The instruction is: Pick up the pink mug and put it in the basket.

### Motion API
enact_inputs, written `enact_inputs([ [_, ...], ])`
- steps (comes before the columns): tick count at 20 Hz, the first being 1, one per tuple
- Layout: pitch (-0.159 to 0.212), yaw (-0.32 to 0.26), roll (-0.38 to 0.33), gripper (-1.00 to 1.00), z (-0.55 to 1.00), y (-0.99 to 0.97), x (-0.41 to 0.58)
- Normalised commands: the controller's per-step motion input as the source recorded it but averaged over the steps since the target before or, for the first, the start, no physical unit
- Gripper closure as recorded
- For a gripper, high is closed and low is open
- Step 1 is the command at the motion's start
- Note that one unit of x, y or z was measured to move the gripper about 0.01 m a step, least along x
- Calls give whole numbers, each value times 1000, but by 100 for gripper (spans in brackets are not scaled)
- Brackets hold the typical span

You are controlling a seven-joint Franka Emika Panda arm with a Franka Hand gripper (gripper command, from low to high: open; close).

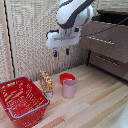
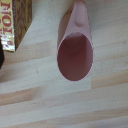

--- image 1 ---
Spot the metal drawer handle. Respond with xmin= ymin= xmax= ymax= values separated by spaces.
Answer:
xmin=95 ymin=55 xmax=120 ymax=67
xmin=87 ymin=35 xmax=115 ymax=45

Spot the red bowl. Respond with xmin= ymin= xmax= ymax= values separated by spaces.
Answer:
xmin=59 ymin=72 xmax=76 ymax=86

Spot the brown drawer cabinet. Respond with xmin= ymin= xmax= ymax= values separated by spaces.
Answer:
xmin=79 ymin=9 xmax=128 ymax=82

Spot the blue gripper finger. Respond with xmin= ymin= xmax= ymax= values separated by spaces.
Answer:
xmin=53 ymin=48 xmax=59 ymax=58
xmin=65 ymin=47 xmax=71 ymax=56

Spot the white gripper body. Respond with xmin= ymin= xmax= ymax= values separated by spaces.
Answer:
xmin=45 ymin=27 xmax=82 ymax=50

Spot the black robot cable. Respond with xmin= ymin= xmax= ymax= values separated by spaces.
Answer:
xmin=79 ymin=16 xmax=128 ymax=39

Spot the pink mug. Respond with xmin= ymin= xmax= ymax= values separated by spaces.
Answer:
xmin=62 ymin=79 xmax=78 ymax=99

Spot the red shopping basket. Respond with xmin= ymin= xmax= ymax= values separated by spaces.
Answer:
xmin=0 ymin=76 xmax=51 ymax=128

